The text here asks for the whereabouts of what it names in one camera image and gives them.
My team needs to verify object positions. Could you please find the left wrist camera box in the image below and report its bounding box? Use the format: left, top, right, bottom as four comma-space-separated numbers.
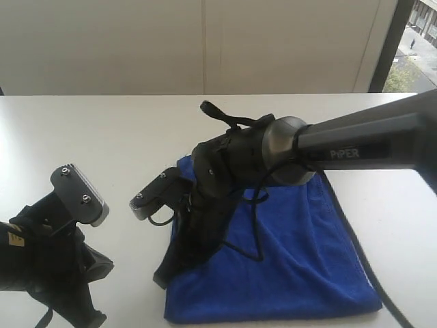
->
50, 163, 109, 227

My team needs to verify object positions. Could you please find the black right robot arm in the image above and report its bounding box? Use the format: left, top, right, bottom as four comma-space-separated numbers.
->
154, 90, 436, 288

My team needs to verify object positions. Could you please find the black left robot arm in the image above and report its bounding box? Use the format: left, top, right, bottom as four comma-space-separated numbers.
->
1, 193, 114, 327

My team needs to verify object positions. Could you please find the blue towel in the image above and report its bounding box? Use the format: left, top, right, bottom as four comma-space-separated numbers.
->
163, 155, 383, 324

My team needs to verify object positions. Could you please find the dark window frame post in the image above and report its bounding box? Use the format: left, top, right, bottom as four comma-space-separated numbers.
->
368, 0, 414, 93

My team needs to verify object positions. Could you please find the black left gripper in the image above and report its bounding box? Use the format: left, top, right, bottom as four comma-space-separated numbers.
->
10, 194, 114, 327

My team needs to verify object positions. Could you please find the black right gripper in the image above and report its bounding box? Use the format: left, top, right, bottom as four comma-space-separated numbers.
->
153, 191, 239, 290

